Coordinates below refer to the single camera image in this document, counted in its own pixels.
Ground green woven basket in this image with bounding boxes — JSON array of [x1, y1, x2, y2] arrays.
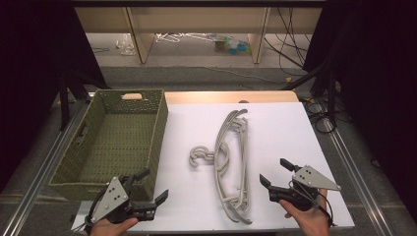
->
[[48, 88, 169, 202]]

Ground clear plastic bag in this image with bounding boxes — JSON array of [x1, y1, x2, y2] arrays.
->
[[115, 32, 137, 56]]

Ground black hanging cables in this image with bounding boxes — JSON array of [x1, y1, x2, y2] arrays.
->
[[264, 7, 313, 78]]

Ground thin white floor cable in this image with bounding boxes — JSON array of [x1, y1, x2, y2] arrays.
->
[[203, 66, 283, 86]]

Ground colourful plastic items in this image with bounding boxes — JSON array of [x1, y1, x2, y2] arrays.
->
[[213, 34, 253, 56]]

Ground white wire hangers pile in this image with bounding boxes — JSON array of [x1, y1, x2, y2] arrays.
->
[[154, 31, 214, 44]]

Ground black metal stand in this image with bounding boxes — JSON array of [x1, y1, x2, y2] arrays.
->
[[58, 70, 99, 132], [281, 62, 340, 127]]

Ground black curtain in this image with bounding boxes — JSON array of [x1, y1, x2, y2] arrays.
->
[[0, 0, 111, 195], [303, 0, 417, 224]]

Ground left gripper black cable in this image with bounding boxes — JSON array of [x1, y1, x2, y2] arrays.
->
[[70, 193, 103, 235]]

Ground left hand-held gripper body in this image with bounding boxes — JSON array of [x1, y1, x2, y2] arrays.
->
[[89, 175, 157, 225]]

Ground person's left hand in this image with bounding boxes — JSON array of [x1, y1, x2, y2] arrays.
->
[[89, 216, 140, 236]]

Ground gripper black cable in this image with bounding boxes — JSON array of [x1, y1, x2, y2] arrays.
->
[[70, 193, 103, 235], [288, 180, 336, 228]]

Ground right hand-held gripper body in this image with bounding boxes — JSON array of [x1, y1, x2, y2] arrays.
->
[[268, 164, 342, 212]]

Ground grey plastic hanger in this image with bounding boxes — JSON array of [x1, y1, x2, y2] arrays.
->
[[191, 114, 252, 214], [189, 108, 254, 225], [190, 112, 251, 210]]

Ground person's right hand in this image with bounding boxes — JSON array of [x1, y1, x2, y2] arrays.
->
[[278, 188, 332, 236]]

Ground black coiled floor cables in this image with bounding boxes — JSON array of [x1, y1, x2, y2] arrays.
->
[[301, 96, 338, 135]]

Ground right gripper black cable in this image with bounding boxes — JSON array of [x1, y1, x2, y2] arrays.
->
[[288, 180, 336, 228]]

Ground white table mat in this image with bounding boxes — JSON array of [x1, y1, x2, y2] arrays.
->
[[71, 101, 356, 234]]

